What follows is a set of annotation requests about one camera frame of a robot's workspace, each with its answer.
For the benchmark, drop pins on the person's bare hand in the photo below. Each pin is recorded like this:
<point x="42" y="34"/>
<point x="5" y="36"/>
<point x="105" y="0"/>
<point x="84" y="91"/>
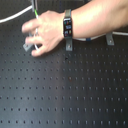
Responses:
<point x="47" y="31"/>

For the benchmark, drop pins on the person's bare forearm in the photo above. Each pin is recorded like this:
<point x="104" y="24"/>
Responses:
<point x="99" y="17"/>

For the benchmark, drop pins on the black smartwatch with grey band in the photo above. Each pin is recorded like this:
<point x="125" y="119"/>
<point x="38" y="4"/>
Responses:
<point x="67" y="24"/>

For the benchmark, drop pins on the grey metal cable clip middle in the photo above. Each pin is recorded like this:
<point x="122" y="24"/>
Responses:
<point x="69" y="44"/>

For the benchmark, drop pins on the grey metal cable clip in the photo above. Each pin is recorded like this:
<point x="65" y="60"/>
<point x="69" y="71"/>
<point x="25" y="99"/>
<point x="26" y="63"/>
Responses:
<point x="28" y="46"/>
<point x="69" y="44"/>
<point x="109" y="39"/>

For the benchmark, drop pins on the grey metal post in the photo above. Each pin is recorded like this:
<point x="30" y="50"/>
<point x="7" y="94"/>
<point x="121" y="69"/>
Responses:
<point x="34" y="5"/>

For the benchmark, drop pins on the grey metal cable clip left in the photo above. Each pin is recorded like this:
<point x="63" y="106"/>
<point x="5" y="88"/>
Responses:
<point x="28" y="46"/>

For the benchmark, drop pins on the grey metal cable clip right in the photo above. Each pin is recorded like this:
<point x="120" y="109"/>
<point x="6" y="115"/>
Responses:
<point x="109" y="39"/>

